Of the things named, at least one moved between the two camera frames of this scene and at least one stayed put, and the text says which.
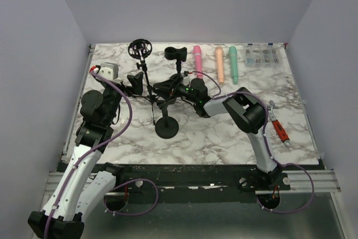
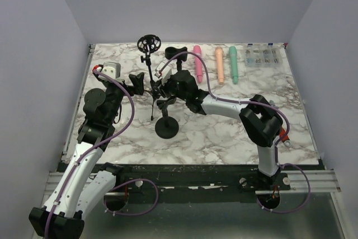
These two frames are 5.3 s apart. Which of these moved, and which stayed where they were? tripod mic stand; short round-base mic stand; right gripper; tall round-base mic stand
Moved: tripod mic stand
Stayed: right gripper; short round-base mic stand; tall round-base mic stand
